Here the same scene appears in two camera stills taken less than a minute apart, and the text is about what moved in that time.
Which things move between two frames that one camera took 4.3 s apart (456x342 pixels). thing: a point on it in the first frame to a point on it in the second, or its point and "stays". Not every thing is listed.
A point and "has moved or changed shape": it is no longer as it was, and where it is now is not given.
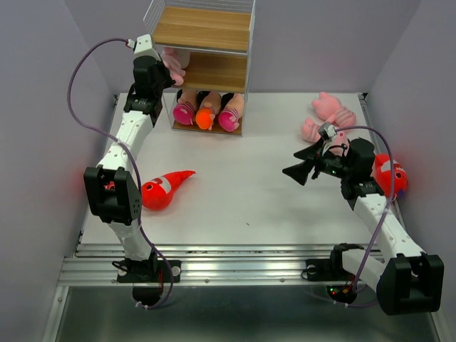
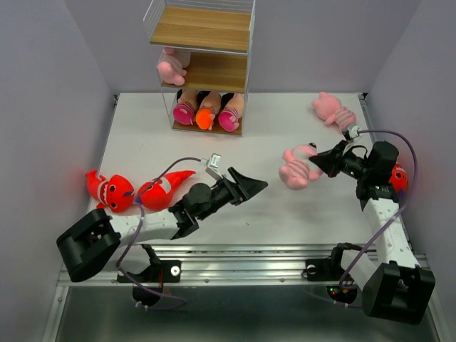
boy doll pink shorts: x=184 y=110 stays
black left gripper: x=168 y=81 to x=242 y=188
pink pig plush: x=311 y=132 has moved or changed shape
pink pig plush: x=177 y=60 stays
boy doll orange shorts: x=209 y=106 stays
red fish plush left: x=157 y=194 stays
